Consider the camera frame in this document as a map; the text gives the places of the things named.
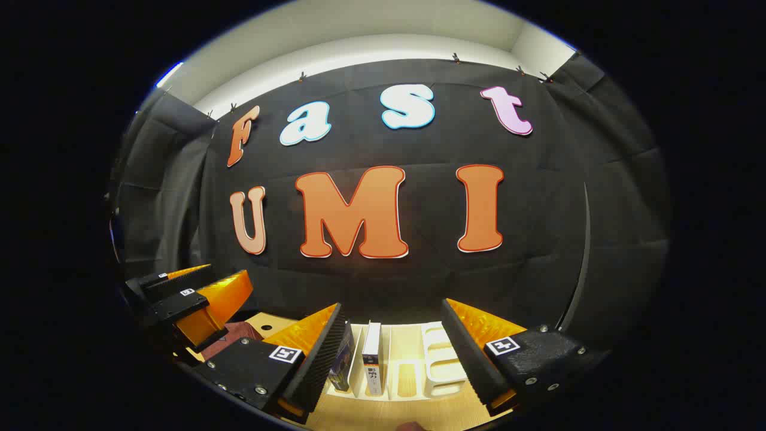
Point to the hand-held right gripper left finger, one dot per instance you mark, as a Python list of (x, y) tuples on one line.
[(317, 359)]

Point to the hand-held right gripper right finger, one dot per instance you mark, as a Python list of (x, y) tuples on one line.
[(473, 353)]

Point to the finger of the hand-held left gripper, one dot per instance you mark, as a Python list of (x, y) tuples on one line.
[(209, 311), (170, 284)]

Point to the blue book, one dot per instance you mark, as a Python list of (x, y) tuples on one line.
[(342, 362)]

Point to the white bookshelf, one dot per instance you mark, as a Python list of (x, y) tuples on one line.
[(440, 365)]

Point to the maroon schoolbag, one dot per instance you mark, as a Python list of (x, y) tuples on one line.
[(233, 338)]

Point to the white portrait cover book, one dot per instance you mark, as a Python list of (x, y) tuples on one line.
[(372, 359)]

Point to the black backdrop cloth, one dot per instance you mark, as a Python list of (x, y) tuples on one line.
[(419, 287)]

